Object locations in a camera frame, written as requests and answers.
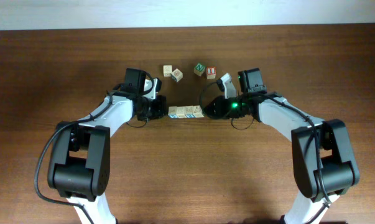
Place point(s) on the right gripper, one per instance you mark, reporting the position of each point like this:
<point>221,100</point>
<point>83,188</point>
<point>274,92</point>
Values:
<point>217,102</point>

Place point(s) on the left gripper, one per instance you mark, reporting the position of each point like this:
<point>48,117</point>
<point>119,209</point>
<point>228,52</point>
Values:
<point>161,109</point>

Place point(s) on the lone carved wooden block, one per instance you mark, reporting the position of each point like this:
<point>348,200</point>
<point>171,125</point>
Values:
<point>197,112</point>

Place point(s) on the wooden block blue edge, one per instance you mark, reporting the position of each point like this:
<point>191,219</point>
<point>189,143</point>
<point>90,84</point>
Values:
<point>172,112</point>

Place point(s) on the wooden block blue bottom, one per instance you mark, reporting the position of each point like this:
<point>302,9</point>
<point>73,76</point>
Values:
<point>188,112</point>

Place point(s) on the plain carved wooden block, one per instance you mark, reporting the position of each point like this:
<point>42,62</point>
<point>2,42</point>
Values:
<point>180,112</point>

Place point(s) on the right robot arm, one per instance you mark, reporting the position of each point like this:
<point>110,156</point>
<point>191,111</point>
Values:
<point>324,164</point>

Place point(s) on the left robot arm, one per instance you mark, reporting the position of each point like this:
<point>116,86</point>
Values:
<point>79,167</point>

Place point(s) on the red I block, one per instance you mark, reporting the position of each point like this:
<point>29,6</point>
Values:
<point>210,72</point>

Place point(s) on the green N block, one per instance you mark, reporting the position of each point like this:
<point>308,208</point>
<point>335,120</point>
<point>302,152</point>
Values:
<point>199,69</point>

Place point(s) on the wooden block blue side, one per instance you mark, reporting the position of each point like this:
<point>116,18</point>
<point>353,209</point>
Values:
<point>176,75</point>

